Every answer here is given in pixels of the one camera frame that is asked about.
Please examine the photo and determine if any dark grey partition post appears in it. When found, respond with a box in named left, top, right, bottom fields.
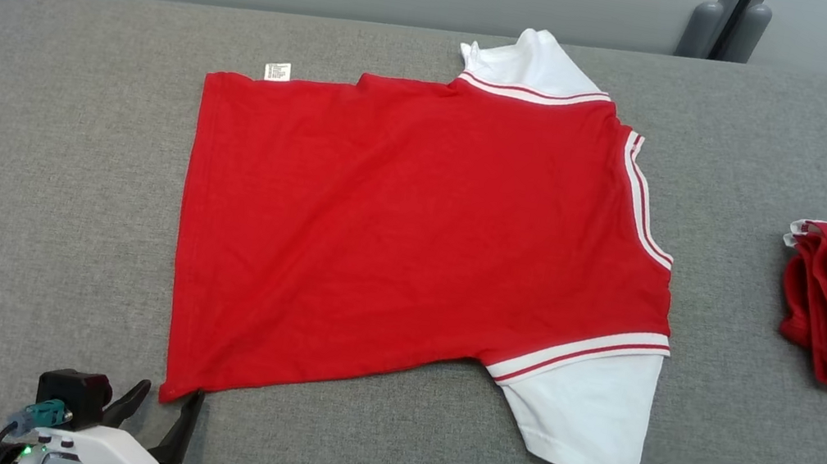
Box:
left=719, top=0, right=775, bottom=68

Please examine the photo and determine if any teal left camera connector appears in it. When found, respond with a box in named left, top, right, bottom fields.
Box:
left=3, top=393, right=77, bottom=448

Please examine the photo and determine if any red white striped jersey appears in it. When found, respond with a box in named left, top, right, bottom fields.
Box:
left=147, top=0, right=718, bottom=464

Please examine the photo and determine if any light grey partition post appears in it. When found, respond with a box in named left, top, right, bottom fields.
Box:
left=674, top=0, right=748, bottom=66

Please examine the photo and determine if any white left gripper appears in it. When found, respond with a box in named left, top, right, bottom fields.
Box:
left=0, top=357, right=207, bottom=464

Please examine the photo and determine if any black left camera cable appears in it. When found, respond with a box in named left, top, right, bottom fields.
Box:
left=0, top=420, right=23, bottom=464

